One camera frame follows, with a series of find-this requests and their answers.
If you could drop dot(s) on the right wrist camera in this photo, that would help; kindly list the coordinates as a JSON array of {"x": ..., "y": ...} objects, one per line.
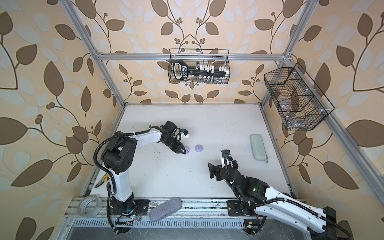
[{"x": 227, "y": 159}]

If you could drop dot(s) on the black wire basket wall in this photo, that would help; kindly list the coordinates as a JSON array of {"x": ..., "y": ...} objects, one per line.
[
  {"x": 216, "y": 57},
  {"x": 301, "y": 106}
]

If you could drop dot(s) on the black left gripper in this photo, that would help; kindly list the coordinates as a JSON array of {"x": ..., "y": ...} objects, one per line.
[{"x": 179, "y": 149}]

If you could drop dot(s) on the yellow black pliers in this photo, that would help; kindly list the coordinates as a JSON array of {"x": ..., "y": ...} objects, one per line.
[{"x": 103, "y": 180}]

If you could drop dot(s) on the clear tape roll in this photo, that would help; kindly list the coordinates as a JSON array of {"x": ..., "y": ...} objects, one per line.
[{"x": 90, "y": 206}]

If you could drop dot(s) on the black socket holder rail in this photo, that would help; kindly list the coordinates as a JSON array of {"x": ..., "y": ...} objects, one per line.
[{"x": 199, "y": 72}]

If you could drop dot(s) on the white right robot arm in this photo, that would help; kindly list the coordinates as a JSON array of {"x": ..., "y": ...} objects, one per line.
[{"x": 255, "y": 198}]

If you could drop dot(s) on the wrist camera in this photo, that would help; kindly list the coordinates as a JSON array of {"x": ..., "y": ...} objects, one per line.
[
  {"x": 227, "y": 159},
  {"x": 183, "y": 134}
]

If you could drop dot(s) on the black wire basket right wall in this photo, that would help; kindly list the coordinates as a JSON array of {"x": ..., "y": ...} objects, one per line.
[{"x": 301, "y": 106}]

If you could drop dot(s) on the grey felt glasses case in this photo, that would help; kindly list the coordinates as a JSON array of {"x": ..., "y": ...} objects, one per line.
[{"x": 165, "y": 209}]

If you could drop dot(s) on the black wire basket back wall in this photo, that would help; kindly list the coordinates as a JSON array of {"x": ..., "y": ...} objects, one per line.
[{"x": 216, "y": 57}]

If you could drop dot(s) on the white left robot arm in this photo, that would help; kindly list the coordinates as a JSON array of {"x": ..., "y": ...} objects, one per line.
[{"x": 115, "y": 155}]

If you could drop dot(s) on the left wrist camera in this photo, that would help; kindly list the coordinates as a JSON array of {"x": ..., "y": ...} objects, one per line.
[{"x": 183, "y": 134}]

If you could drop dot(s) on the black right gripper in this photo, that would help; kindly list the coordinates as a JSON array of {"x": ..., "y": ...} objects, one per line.
[{"x": 218, "y": 169}]

